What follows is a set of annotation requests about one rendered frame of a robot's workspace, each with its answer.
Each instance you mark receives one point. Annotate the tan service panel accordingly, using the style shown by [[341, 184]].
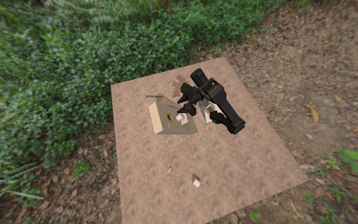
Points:
[[164, 120]]

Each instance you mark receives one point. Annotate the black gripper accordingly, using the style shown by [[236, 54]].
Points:
[[189, 107]]

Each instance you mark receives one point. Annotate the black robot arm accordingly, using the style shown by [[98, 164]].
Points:
[[215, 94]]

